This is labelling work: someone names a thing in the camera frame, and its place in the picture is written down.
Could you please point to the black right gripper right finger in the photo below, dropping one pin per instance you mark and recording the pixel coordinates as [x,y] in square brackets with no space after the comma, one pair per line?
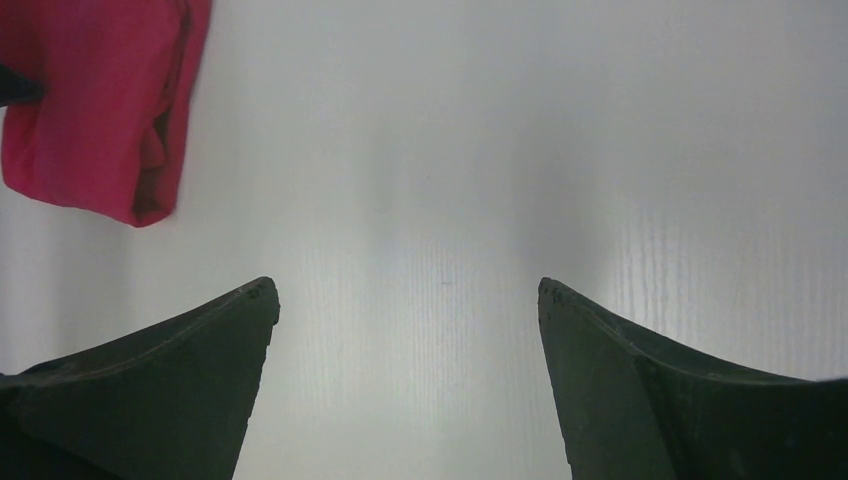
[634,404]

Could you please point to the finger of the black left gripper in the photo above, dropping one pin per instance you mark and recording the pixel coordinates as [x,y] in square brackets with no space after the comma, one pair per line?
[21,87]

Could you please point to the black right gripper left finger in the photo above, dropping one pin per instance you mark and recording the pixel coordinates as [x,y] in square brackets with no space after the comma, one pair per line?
[170,401]

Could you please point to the red t-shirt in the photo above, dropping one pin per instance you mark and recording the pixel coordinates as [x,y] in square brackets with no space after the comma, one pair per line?
[107,129]

